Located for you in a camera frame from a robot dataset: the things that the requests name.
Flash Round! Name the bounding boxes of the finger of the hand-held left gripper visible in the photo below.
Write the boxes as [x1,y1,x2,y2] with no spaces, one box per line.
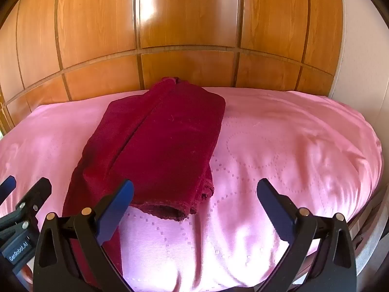
[18,177,52,220]
[0,175,17,204]

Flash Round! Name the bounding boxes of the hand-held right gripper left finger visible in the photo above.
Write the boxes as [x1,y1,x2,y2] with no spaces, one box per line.
[33,179,135,292]

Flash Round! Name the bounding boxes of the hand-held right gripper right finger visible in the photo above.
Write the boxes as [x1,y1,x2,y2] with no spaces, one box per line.
[257,178,357,292]

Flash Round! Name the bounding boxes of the maroon pants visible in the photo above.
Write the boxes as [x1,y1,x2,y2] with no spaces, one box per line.
[62,77,226,288]

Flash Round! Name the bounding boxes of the person's left hand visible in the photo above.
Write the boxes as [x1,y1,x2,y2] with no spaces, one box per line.
[19,263,34,284]

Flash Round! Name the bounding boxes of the pink bedspread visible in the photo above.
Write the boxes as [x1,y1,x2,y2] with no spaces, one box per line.
[0,87,383,292]

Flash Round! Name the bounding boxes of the wooden bed frame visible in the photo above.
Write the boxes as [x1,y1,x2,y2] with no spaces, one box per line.
[304,185,389,280]

